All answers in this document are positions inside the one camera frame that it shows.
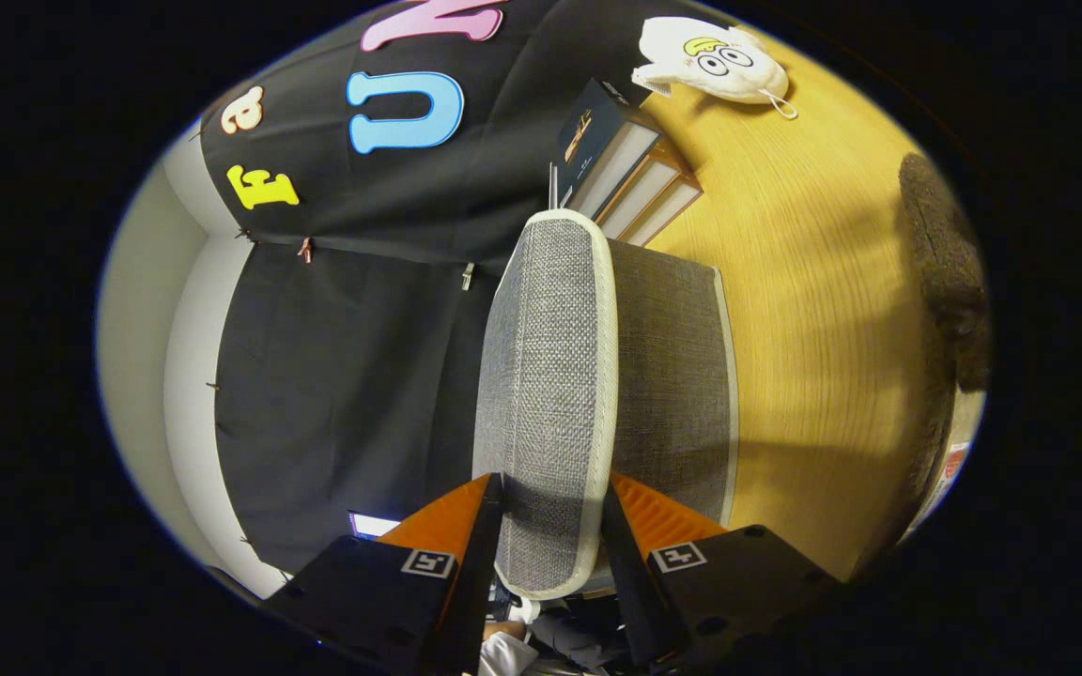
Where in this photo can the brown cover book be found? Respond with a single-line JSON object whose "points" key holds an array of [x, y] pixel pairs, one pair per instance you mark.
{"points": [[668, 214], [644, 199]]}

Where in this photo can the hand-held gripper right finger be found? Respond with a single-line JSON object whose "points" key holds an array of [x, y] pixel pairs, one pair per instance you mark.
{"points": [[630, 582]]}

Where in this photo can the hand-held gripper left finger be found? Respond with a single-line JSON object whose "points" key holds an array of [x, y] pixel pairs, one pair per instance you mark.
{"points": [[480, 582]]}

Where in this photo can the grey fabric storage box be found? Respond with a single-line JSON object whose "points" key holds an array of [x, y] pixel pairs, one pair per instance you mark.
{"points": [[550, 376]]}

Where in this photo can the red clip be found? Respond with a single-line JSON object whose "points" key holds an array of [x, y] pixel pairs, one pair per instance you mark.
{"points": [[305, 250]]}

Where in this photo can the lit screen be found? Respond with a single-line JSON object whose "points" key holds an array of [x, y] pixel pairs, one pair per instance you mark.
{"points": [[372, 526]]}

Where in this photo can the silver clip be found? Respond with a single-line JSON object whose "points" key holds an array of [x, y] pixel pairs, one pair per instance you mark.
{"points": [[468, 275]]}

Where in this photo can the dark blue book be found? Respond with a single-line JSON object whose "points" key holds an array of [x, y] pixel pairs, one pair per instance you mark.
{"points": [[588, 122]]}

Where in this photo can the person's clothing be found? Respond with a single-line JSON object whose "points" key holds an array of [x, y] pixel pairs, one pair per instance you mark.
{"points": [[508, 657]]}

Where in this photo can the white cartoon plush toy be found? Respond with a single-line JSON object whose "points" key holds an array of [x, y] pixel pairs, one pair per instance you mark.
{"points": [[691, 70]]}

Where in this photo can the black backdrop cloth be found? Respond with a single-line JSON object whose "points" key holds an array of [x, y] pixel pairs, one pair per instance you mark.
{"points": [[344, 376]]}

